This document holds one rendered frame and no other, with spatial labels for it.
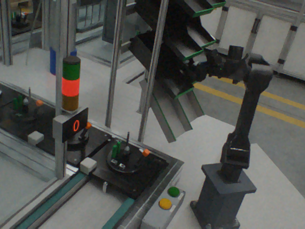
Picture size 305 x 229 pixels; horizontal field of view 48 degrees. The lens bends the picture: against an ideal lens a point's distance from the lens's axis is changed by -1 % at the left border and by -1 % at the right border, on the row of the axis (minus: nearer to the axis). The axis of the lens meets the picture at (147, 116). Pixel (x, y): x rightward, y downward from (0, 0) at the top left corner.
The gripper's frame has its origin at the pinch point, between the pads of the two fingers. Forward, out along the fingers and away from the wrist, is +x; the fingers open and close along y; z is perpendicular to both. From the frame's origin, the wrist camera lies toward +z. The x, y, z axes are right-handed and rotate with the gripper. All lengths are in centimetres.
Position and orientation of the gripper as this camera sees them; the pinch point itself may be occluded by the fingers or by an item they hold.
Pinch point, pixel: (198, 66)
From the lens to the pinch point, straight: 148.6
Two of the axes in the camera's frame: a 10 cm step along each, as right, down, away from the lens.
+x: -8.1, -2.1, 5.5
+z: -0.6, -9.0, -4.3
